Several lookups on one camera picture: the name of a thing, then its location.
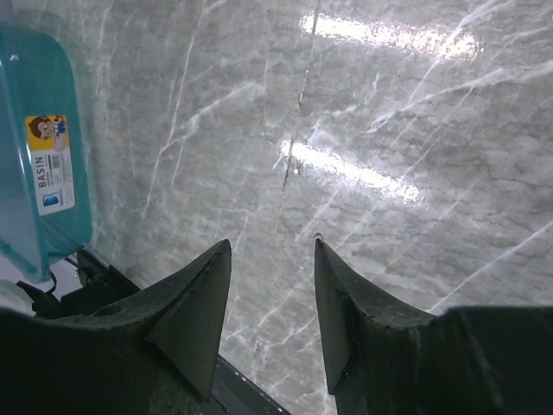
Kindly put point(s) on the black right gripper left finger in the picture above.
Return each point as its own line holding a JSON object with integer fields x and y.
{"x": 129, "y": 346}

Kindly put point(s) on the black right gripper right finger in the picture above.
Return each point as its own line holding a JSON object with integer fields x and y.
{"x": 384, "y": 356}

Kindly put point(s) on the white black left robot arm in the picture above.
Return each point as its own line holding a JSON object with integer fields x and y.
{"x": 15, "y": 298}

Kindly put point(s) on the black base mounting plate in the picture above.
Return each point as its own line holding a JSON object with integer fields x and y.
{"x": 173, "y": 337}

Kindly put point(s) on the teal plastic bin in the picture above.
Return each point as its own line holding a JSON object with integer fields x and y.
{"x": 37, "y": 80}

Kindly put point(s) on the white basin product label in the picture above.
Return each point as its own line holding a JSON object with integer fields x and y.
{"x": 51, "y": 161}

